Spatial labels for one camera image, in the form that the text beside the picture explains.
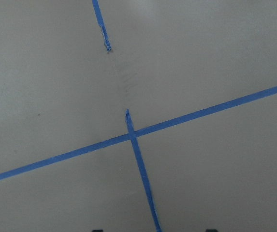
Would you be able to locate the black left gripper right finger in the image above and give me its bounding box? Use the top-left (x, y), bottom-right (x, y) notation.
top-left (205, 229), bottom-right (218, 232)

